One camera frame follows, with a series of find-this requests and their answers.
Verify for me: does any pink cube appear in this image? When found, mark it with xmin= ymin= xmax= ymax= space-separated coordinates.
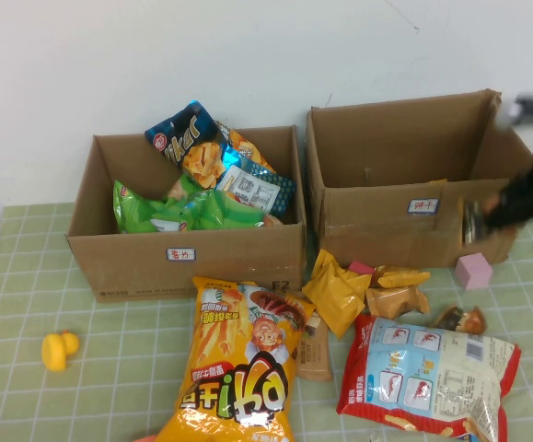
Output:
xmin=454 ymin=251 xmax=494 ymax=291

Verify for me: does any large orange fries snack bag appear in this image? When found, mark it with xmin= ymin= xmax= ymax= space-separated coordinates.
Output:
xmin=153 ymin=274 xmax=318 ymax=442

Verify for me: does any plain taped cardboard box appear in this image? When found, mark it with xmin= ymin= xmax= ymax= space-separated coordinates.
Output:
xmin=306 ymin=88 xmax=533 ymax=269

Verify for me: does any brown biscuit packet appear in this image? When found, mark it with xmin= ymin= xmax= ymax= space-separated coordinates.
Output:
xmin=295 ymin=294 xmax=335 ymax=383

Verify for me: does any dark orange snack packet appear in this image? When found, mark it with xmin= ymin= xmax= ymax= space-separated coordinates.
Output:
xmin=433 ymin=304 xmax=488 ymax=336

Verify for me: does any brown orange snack packet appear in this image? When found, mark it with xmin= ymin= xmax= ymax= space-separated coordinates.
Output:
xmin=365 ymin=285 xmax=431 ymax=320

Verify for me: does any blue black chips bag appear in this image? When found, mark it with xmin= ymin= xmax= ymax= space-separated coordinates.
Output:
xmin=144 ymin=99 xmax=298 ymax=218

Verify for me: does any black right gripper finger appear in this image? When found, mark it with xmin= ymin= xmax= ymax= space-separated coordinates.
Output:
xmin=481 ymin=205 xmax=532 ymax=232
xmin=484 ymin=181 xmax=527 ymax=211

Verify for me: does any red white shrimp chips bag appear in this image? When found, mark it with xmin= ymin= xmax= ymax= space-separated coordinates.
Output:
xmin=336 ymin=314 xmax=523 ymax=442

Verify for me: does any green checked tablecloth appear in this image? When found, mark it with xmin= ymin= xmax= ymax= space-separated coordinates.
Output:
xmin=0 ymin=202 xmax=533 ymax=442

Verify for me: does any cardboard box with printed website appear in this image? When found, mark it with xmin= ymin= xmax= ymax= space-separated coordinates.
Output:
xmin=66 ymin=124 xmax=308 ymax=304

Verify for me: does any yellow rubber duck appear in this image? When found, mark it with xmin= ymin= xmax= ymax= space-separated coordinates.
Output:
xmin=41 ymin=330 xmax=81 ymax=372

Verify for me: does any plain yellow snack packet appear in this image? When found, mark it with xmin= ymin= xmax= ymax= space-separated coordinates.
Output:
xmin=301 ymin=248 xmax=374 ymax=340

